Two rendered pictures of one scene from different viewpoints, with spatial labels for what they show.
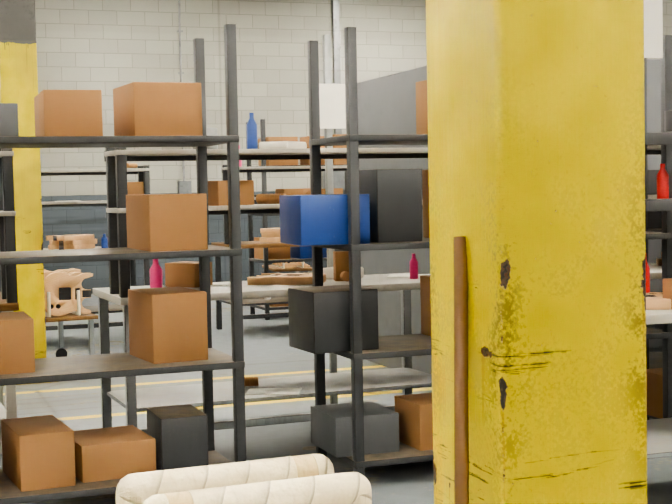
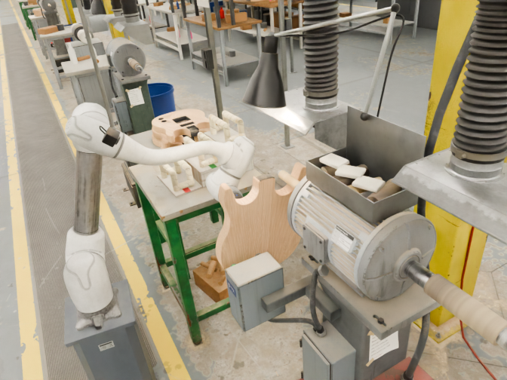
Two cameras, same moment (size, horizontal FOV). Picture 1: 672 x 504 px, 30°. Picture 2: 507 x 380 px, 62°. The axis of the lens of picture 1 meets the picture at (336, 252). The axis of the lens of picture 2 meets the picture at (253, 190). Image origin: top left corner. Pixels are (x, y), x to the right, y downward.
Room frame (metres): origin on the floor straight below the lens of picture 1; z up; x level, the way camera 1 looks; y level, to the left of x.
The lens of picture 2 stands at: (0.96, -2.00, 2.00)
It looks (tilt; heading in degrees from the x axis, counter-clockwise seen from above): 31 degrees down; 84
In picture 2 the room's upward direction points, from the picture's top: 6 degrees counter-clockwise
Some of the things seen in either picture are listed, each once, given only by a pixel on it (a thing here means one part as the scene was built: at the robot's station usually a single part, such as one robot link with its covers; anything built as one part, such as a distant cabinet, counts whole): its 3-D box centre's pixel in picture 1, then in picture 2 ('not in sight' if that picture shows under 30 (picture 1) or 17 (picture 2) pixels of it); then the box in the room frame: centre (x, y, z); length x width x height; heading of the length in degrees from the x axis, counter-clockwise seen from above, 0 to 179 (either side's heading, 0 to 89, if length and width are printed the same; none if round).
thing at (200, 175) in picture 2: not in sight; (204, 166); (0.91, 0.02, 0.98); 0.27 x 0.16 x 0.09; 114
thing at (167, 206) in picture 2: not in sight; (204, 228); (0.85, 0.05, 0.55); 0.62 x 0.58 x 0.76; 110
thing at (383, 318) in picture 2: not in sight; (368, 277); (1.36, -1.12, 1.11); 0.36 x 0.24 x 0.04; 110
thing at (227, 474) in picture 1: (228, 481); (231, 117); (1.09, 0.10, 1.20); 0.20 x 0.03 x 0.03; 113
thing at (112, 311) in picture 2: not in sight; (96, 307); (0.39, -0.65, 0.73); 0.22 x 0.18 x 0.06; 103
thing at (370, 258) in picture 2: not in sight; (354, 229); (1.33, -1.06, 1.25); 0.41 x 0.27 x 0.26; 110
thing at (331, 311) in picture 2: not in sight; (322, 301); (1.23, -1.10, 1.02); 0.13 x 0.04 x 0.04; 110
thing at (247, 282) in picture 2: not in sight; (274, 307); (1.08, -1.06, 0.99); 0.24 x 0.21 x 0.26; 110
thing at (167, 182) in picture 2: not in sight; (179, 181); (0.77, -0.04, 0.94); 0.27 x 0.15 x 0.01; 114
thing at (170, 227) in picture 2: not in sight; (184, 286); (0.71, -0.30, 0.45); 0.05 x 0.05 x 0.90; 20
